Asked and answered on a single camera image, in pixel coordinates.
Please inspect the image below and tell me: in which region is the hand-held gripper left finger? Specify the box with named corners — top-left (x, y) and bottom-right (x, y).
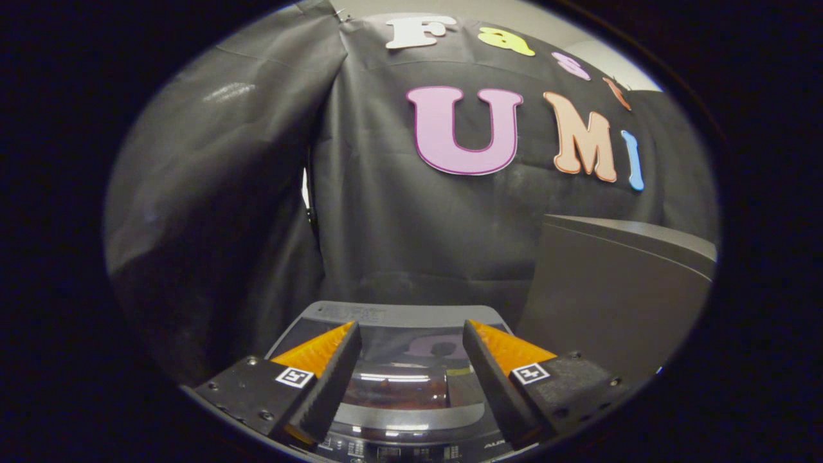
top-left (193, 320), bottom-right (362, 449)

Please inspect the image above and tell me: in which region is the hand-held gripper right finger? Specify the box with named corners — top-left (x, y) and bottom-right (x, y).
top-left (463, 320), bottom-right (628, 449)

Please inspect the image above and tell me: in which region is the grey washing machine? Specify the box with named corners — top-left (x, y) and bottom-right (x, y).
top-left (262, 300), bottom-right (542, 463)

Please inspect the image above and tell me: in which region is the white cabinet with grey top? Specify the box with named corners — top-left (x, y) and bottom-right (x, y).
top-left (516, 214), bottom-right (718, 386)

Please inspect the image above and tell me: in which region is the black backdrop cloth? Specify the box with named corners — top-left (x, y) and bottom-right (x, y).
top-left (103, 0), bottom-right (719, 386)

